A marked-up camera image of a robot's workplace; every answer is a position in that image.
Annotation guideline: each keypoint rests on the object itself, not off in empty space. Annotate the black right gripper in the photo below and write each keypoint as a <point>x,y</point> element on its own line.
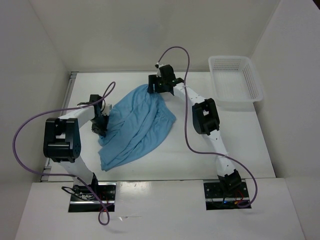
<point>153,79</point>

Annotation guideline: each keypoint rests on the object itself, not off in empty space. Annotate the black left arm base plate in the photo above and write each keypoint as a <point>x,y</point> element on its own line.
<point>83,201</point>

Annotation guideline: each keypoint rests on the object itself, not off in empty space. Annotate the white perforated plastic basket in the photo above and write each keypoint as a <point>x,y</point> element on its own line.
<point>235,81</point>

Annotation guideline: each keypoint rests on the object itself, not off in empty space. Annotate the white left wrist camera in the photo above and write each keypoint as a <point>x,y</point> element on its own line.
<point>105,111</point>

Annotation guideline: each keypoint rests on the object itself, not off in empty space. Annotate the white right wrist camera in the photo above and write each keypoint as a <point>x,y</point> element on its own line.
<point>158,65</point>

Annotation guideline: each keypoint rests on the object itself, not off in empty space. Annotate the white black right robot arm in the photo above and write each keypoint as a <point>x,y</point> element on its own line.
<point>205,121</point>

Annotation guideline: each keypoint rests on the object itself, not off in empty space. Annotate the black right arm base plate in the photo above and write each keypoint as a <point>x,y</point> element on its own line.
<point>216,199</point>

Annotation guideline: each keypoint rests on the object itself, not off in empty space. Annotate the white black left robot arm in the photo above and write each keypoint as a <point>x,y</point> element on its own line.
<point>62,140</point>

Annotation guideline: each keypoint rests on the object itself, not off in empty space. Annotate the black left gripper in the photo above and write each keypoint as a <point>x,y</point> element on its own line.
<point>101,130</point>

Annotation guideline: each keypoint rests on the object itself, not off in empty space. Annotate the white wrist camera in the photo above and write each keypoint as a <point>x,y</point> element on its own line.
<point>105,111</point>
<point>158,65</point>

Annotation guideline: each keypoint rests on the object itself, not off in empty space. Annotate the light blue shorts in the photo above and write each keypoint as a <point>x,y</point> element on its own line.
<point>137,125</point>

